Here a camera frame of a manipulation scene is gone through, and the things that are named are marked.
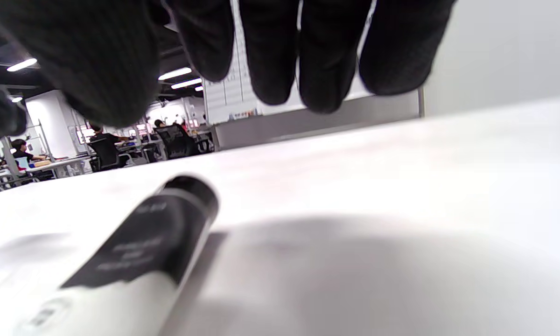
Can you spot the person's right hand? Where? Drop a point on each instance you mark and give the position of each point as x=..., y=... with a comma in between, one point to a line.
x=98, y=56

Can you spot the black white cleansing milk tube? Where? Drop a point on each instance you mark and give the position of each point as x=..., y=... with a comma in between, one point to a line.
x=144, y=242

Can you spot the long ceiling light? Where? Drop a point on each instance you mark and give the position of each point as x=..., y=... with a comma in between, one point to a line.
x=186, y=83
x=22, y=65
x=175, y=73

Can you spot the black mesh office chair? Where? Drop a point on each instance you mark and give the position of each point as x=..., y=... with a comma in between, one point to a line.
x=106, y=154
x=177, y=142

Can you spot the white office desk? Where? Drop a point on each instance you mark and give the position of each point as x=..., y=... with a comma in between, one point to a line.
x=51, y=164

